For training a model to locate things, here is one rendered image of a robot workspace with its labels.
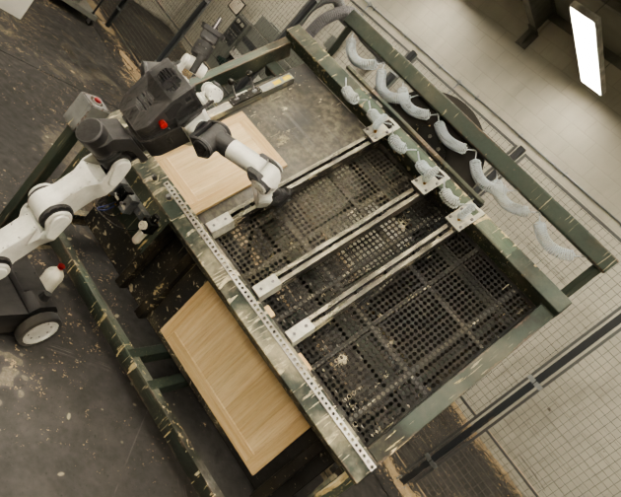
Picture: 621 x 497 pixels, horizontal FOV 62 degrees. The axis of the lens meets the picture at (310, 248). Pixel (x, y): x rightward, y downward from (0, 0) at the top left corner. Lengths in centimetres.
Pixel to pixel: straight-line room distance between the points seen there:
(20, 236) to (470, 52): 676
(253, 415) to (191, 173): 126
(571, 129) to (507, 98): 94
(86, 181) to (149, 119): 40
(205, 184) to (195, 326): 74
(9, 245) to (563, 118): 641
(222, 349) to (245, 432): 42
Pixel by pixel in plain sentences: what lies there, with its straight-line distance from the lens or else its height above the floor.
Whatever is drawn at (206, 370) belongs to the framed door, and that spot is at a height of 36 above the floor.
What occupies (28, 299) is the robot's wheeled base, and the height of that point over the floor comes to 19.
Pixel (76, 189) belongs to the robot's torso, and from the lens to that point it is 242.
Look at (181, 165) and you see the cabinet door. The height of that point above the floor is 97.
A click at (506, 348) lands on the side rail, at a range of 258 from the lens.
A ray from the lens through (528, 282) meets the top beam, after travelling 271.
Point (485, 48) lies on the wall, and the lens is 811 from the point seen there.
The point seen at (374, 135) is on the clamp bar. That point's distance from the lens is 289.
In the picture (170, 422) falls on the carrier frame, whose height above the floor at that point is 18.
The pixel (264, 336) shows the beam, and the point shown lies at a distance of 234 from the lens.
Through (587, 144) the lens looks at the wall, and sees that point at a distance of 729.
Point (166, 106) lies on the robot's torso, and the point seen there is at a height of 130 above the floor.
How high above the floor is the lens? 187
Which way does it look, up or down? 16 degrees down
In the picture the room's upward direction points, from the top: 46 degrees clockwise
